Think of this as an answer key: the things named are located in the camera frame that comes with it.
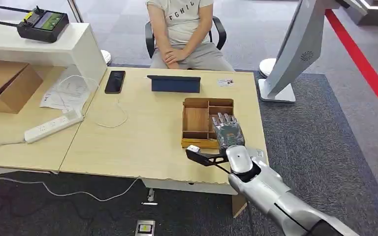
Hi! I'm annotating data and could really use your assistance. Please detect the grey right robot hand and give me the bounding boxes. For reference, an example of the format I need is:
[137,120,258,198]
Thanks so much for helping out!
[211,113,246,152]

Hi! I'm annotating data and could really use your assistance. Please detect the person's left hand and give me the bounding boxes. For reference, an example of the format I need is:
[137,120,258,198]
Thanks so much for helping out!
[163,48,189,65]

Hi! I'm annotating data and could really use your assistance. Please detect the tablet in blue case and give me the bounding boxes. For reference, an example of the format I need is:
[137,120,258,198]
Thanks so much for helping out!
[146,75,202,94]

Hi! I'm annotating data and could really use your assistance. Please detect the person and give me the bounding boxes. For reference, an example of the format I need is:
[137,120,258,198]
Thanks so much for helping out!
[145,0,236,72]

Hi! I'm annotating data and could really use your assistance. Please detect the wooden compartment box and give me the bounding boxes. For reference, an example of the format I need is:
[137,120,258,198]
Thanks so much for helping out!
[181,97,242,150]

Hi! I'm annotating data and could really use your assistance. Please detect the black office chair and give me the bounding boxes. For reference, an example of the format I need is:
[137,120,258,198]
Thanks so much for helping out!
[144,15,227,59]

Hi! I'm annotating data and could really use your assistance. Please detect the small printed card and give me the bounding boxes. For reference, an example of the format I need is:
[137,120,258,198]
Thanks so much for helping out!
[217,78,236,88]

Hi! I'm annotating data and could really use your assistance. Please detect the black smartphone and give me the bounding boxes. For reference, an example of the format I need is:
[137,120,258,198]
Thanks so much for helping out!
[104,70,126,95]

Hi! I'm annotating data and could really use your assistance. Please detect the round white base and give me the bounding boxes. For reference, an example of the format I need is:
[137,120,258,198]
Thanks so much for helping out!
[258,58,278,79]
[100,49,112,66]

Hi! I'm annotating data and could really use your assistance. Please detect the white desk shelf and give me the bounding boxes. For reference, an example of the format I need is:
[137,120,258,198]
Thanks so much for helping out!
[0,22,108,89]

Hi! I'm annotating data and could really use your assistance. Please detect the white standing display kiosk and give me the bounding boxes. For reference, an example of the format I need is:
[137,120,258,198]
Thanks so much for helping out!
[257,0,370,104]

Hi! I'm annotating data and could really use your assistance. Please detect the printed paper sheets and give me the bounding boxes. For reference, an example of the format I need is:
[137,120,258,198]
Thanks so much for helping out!
[39,74,95,112]

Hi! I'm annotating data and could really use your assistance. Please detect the silver floor socket plate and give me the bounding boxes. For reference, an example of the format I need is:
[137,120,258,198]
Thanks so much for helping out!
[134,220,156,236]

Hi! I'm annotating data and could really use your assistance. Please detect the white power strip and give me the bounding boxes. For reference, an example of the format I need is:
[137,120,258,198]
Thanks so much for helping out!
[24,109,85,145]

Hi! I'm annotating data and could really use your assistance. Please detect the black remote controller with antennas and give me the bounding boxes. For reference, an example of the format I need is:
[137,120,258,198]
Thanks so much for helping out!
[0,4,70,44]

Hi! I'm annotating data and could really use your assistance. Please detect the red floor tape strip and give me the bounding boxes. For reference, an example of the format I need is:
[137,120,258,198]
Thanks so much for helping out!
[324,9,378,125]

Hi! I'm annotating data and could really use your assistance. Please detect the brown cardboard box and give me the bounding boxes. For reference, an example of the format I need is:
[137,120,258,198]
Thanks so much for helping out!
[0,59,44,115]

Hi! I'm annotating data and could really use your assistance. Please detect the pale wooden side desk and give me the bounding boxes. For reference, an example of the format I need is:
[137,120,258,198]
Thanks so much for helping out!
[0,65,99,178]

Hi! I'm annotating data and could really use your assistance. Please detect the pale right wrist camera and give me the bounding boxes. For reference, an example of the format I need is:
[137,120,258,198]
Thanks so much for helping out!
[185,145,230,167]

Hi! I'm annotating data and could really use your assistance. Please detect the thin white charging cable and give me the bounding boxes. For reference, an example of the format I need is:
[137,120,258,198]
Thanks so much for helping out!
[56,74,129,129]

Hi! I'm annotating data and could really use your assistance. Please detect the white floor cable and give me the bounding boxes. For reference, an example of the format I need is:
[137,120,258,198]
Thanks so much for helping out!
[0,176,143,203]

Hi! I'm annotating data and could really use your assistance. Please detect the white power strip cord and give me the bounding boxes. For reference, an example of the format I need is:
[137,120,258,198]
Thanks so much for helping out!
[0,139,27,154]

